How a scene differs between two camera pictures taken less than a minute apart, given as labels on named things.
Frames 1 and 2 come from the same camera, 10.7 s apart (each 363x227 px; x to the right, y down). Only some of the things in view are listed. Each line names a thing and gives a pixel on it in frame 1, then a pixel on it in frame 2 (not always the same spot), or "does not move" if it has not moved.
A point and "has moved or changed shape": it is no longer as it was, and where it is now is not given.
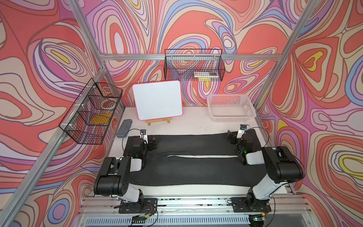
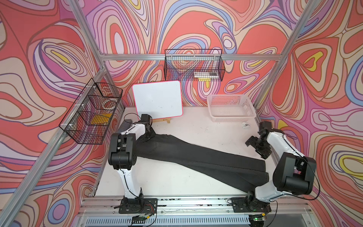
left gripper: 149,147 → 151,134
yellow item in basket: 100,119 does not move
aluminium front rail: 195,211 does not move
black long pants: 192,160 has moved or changed shape
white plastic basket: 230,108 does not move
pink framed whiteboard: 158,100 does not move
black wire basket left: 87,121 does not move
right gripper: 233,137 → 265,152
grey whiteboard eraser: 125,126 does not move
